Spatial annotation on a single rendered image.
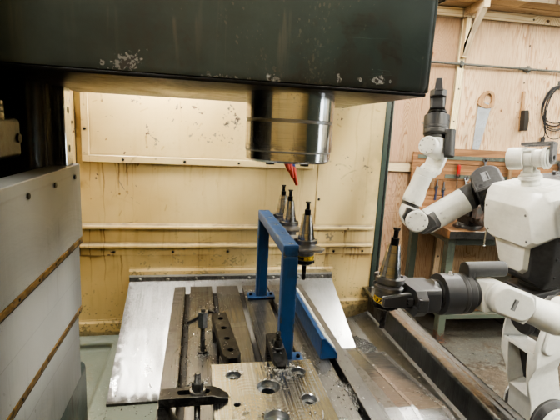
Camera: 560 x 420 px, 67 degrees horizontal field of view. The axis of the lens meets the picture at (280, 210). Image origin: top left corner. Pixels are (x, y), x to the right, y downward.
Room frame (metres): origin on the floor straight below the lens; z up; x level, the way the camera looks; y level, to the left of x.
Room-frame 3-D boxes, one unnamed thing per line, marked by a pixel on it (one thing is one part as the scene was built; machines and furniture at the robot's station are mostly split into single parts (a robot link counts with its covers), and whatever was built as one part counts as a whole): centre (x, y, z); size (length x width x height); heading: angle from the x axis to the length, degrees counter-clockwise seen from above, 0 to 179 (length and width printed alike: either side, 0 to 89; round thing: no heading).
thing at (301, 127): (0.79, -0.01, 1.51); 0.16 x 0.16 x 0.12
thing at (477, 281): (0.89, -0.44, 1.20); 0.11 x 0.11 x 0.11; 11
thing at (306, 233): (1.11, -0.07, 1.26); 0.04 x 0.04 x 0.07
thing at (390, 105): (1.92, -0.46, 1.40); 0.04 x 0.04 x 1.20; 11
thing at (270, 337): (0.92, -0.01, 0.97); 0.13 x 0.03 x 0.15; 11
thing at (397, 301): (0.80, -0.25, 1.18); 0.06 x 0.02 x 0.03; 101
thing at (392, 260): (0.84, -0.24, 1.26); 0.04 x 0.04 x 0.07
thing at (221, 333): (1.06, 0.13, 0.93); 0.26 x 0.05 x 0.06; 16
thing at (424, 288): (0.85, -0.33, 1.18); 0.13 x 0.12 x 0.10; 11
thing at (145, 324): (1.43, 0.11, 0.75); 0.89 x 0.70 x 0.26; 101
